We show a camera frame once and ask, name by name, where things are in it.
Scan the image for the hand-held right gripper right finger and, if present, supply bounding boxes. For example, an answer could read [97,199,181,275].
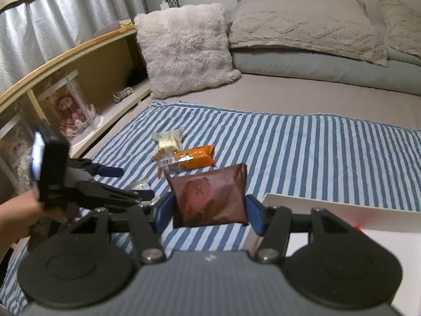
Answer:
[245,194,359,264]

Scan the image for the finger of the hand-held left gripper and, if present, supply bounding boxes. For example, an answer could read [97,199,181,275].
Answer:
[77,179,155,210]
[67,157,125,179]

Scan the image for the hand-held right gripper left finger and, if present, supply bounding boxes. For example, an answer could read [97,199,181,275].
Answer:
[67,192,176,264]

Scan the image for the brown snack packet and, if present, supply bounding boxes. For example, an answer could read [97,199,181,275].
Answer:
[164,164,249,228]

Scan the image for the white box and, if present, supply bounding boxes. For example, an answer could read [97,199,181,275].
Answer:
[243,192,421,316]

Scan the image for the person's left forearm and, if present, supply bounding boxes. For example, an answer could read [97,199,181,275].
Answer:
[0,197,32,260]

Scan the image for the person's left hand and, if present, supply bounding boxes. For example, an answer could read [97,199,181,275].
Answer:
[21,189,68,224]

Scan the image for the clear wrapped candy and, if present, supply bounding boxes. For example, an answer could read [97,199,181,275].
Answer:
[131,178,156,201]

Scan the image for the brown candy packet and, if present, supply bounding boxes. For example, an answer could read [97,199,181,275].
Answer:
[157,153,185,180]

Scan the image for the plush doll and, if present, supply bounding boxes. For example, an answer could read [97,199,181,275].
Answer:
[55,90,97,138]

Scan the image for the orange snack packet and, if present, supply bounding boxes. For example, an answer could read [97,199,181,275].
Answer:
[174,145,216,172]

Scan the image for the white snack packet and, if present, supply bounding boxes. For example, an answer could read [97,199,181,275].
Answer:
[152,129,184,159]

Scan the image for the small beige knitted item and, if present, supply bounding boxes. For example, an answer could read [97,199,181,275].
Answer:
[112,86,135,103]

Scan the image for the blue white striped blanket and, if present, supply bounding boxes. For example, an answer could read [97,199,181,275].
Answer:
[0,100,421,310]

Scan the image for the plush toy in clear box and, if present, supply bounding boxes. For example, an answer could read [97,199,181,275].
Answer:
[36,70,106,146]

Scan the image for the wooden shelf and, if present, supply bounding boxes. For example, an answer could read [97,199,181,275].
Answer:
[0,26,152,205]

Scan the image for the beige bed mattress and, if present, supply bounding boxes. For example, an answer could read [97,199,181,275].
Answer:
[76,72,421,160]

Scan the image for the silver curtain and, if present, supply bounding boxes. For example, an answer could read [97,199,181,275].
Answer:
[0,0,149,88]

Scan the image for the fluffy white pillow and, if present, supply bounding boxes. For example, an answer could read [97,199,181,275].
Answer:
[133,3,243,100]

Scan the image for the long grey pillow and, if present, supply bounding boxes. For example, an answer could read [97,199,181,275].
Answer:
[231,49,421,97]

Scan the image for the beige textured pillow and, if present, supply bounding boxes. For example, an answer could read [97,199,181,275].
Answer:
[228,0,389,67]
[377,0,421,60]

